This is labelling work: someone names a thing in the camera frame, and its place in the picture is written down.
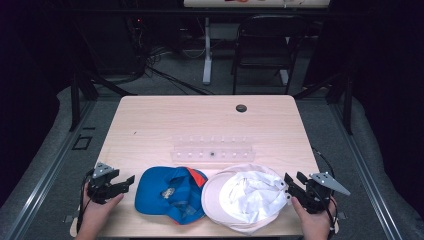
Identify black metal frame stand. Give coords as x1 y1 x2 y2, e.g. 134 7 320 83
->
68 64 138 133
293 66 355 136

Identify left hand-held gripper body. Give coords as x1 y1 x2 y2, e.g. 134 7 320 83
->
87 162 118 205

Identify person's right hand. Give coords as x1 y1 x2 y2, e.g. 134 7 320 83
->
291 196 338 240

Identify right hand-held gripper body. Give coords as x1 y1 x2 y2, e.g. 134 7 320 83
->
298 171 351 214

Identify clear acrylic peg rack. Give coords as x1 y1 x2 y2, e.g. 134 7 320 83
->
170 134 257 164

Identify black tape square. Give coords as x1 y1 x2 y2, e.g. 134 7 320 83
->
71 134 94 151

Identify white cap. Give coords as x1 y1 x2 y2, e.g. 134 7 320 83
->
200 163 290 236

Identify blue cap with orange panel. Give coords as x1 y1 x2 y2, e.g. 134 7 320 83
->
134 165 209 226

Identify black floor cables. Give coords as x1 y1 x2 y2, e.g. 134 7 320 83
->
143 46 214 96

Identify person's left hand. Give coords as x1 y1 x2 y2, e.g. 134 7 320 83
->
76 183 125 240

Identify black folding chair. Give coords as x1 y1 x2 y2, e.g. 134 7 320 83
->
231 14 309 96

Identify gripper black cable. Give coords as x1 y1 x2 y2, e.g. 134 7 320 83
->
75 169 96 234
311 146 338 234

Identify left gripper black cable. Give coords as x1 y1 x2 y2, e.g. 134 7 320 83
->
75 169 96 234

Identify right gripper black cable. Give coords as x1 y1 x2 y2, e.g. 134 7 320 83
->
311 146 338 234

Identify white desk leg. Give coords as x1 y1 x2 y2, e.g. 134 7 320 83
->
202 16 213 86
279 68 290 87

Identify dark equipment with red light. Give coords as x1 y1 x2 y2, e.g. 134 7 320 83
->
124 14 148 73

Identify aluminium floor rail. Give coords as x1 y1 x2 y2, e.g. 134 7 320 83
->
328 101 404 240
3 99 98 240

